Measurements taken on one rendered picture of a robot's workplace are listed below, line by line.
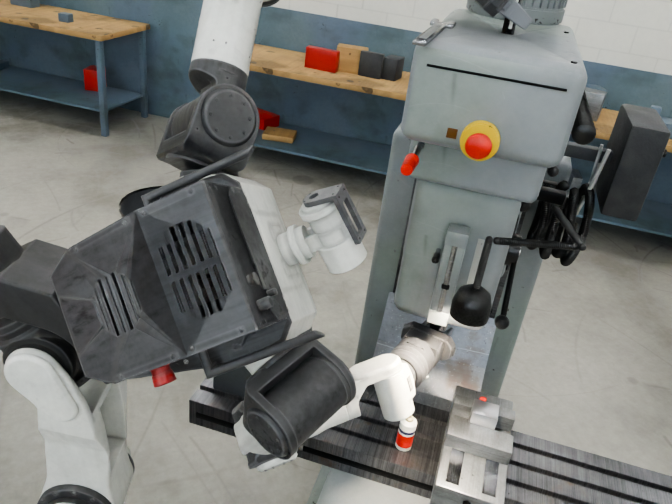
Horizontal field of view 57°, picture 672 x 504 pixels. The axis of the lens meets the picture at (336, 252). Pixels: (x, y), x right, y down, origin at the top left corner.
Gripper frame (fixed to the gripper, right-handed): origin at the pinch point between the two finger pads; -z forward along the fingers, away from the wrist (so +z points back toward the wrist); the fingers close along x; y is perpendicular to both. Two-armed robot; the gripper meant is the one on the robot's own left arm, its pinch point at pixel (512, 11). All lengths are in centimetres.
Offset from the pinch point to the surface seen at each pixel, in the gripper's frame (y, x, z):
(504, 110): -11.3, 22.0, -3.3
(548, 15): 4.0, -15.5, -10.0
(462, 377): -79, -24, -65
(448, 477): -78, 19, -52
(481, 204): -27.9, 9.4, -16.9
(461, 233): -33.7, 12.6, -16.7
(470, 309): -41, 23, -23
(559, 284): -101, -245, -211
